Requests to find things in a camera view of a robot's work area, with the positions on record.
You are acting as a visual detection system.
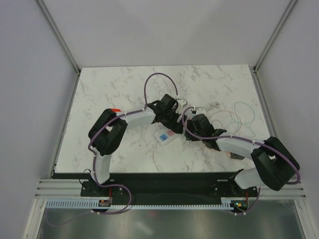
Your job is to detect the white power strip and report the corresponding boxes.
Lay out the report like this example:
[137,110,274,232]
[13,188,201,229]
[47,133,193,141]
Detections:
[154,128,178,146]

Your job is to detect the black cube adapter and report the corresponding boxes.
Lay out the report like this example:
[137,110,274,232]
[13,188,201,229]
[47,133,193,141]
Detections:
[230,152,245,160]

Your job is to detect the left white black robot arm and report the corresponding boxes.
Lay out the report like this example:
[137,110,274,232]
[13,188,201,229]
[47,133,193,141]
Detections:
[88,94,187,196]

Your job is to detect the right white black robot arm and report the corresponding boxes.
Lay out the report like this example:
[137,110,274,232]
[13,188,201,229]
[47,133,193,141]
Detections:
[183,114,301,196]

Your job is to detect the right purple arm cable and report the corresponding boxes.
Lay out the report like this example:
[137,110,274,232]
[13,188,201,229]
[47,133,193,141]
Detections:
[181,107,301,185]

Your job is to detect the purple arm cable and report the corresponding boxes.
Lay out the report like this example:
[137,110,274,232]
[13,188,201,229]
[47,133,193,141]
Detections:
[181,107,301,185]
[87,72,179,192]

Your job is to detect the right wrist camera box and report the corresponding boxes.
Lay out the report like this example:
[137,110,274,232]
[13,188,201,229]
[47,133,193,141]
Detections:
[192,107,207,116]

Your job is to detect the pink coiled cable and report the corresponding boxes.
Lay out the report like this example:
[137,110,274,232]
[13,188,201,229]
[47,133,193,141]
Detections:
[206,111,240,130]

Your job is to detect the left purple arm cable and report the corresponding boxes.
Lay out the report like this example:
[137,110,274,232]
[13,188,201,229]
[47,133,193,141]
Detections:
[87,72,179,192]

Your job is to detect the green thin cable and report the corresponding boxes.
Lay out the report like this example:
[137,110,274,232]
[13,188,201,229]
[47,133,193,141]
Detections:
[225,102,256,137]

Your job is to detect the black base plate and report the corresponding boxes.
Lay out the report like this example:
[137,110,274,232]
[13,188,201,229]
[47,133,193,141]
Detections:
[53,172,258,205]

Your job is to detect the white slotted cable duct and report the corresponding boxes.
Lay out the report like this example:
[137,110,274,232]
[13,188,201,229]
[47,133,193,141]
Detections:
[45,199,247,210]

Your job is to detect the aluminium front rail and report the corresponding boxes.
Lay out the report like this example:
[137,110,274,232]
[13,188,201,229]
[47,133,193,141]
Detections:
[35,179,306,200]

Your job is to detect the right aluminium frame post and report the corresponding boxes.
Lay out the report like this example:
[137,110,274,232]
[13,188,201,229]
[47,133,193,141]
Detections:
[252,0,300,74]

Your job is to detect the aluminium frame post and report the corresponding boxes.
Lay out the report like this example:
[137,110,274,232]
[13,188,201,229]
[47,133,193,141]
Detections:
[252,0,300,74]
[34,0,81,76]

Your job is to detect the left aluminium frame post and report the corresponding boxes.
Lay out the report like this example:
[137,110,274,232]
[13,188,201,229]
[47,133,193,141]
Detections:
[34,0,81,76]

